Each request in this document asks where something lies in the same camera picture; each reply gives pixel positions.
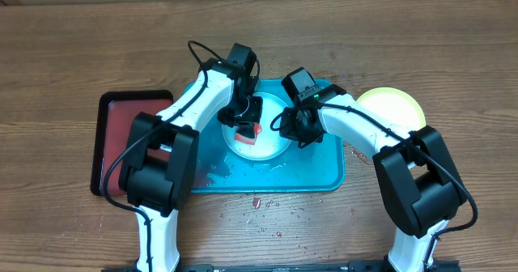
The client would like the dark green sponge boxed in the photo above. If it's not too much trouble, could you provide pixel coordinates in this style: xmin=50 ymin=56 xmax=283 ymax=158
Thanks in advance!
xmin=234 ymin=123 xmax=262 ymax=145

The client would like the light blue plate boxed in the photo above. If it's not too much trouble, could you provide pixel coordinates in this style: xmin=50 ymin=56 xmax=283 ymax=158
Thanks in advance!
xmin=222 ymin=92 xmax=291 ymax=160

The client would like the yellow-green plate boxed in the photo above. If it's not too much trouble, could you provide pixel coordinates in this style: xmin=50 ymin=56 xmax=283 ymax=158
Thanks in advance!
xmin=357 ymin=87 xmax=427 ymax=130

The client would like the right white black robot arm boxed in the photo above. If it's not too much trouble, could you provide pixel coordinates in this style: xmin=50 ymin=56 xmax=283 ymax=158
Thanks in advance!
xmin=270 ymin=67 xmax=473 ymax=271

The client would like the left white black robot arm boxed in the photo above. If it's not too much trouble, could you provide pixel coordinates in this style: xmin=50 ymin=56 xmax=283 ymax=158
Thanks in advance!
xmin=115 ymin=44 xmax=262 ymax=271

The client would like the teal plastic serving tray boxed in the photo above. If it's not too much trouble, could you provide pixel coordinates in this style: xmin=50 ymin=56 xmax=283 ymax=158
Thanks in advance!
xmin=192 ymin=79 xmax=346 ymax=193

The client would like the black tray with red water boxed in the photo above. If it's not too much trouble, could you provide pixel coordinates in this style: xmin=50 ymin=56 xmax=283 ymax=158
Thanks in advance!
xmin=90 ymin=90 xmax=173 ymax=196

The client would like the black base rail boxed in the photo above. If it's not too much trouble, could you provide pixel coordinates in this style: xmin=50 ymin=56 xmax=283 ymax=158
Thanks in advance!
xmin=101 ymin=257 xmax=461 ymax=272

